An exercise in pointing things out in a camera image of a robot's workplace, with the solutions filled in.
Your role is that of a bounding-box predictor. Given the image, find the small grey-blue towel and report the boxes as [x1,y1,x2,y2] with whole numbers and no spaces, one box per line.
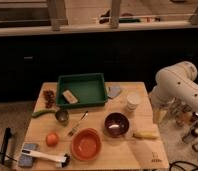
[107,86,122,99]

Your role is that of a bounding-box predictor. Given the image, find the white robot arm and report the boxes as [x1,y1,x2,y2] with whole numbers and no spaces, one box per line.
[149,61,198,124]

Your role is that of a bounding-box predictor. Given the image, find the green plastic tray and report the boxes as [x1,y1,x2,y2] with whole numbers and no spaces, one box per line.
[56,73,108,109]

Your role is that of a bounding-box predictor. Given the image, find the beige sponge block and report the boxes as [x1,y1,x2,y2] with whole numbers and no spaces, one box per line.
[63,90,78,104]

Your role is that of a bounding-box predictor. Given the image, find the stacked white paper cups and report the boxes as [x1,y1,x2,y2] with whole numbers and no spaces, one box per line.
[127,93,141,111]

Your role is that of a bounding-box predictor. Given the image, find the dark brown bowl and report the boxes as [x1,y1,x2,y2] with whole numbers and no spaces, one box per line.
[104,112,129,137]

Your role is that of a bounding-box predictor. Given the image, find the small metal cup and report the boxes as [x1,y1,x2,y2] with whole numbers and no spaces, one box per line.
[55,110,69,125]

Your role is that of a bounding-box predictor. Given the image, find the dark red grape bunch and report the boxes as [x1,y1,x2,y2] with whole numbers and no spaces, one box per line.
[43,90,55,109]

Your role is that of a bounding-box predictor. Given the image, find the metal fork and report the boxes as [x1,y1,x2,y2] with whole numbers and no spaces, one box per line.
[67,111,88,136]

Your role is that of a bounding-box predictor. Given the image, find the orange plastic bowl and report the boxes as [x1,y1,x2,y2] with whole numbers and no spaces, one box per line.
[70,128,102,161]

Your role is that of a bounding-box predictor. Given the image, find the yellow banana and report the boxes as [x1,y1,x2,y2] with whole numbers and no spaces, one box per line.
[133,132,158,139]

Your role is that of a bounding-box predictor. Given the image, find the orange fruit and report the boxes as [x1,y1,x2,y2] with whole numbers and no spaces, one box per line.
[46,133,59,147]

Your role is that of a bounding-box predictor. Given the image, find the black clamp stand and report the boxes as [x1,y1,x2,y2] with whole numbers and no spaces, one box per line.
[0,127,12,165]

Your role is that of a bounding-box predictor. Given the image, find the blue grey sponge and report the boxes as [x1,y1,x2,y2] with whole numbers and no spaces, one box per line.
[18,143,38,168]

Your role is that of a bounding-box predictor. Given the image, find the white handled dish brush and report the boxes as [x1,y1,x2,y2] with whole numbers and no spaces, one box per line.
[21,149,70,168]

